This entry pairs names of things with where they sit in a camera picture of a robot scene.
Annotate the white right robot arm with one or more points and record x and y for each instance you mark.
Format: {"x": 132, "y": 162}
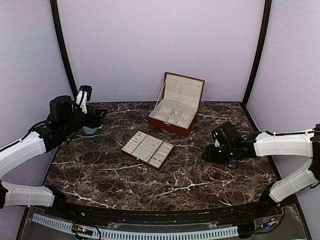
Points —
{"x": 229, "y": 144}

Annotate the black corner frame post left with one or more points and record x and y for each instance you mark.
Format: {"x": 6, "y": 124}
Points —
{"x": 62, "y": 47}

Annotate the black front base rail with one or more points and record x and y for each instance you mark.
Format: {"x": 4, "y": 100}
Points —
{"x": 240, "y": 214}

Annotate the white slotted cable duct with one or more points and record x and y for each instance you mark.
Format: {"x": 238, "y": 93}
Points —
{"x": 121, "y": 231}

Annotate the red open jewelry box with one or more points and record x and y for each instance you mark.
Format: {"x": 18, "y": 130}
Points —
{"x": 178, "y": 104}

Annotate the black corner frame post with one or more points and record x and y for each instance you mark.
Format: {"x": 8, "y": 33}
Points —
{"x": 258, "y": 52}
{"x": 62, "y": 47}

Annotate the red jewelry tray insert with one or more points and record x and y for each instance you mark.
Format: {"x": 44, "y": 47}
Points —
{"x": 148, "y": 150}

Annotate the black corner frame post right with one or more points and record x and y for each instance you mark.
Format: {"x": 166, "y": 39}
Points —
{"x": 258, "y": 52}

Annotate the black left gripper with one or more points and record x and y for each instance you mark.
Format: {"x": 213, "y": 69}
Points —
{"x": 94, "y": 120}

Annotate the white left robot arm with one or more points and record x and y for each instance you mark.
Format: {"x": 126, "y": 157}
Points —
{"x": 66, "y": 117}

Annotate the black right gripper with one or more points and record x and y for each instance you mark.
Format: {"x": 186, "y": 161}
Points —
{"x": 210, "y": 155}

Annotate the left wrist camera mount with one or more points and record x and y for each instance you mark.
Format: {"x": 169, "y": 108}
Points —
{"x": 84, "y": 95}

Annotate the light blue ceramic mug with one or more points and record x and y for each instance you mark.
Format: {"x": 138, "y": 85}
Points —
{"x": 91, "y": 131}

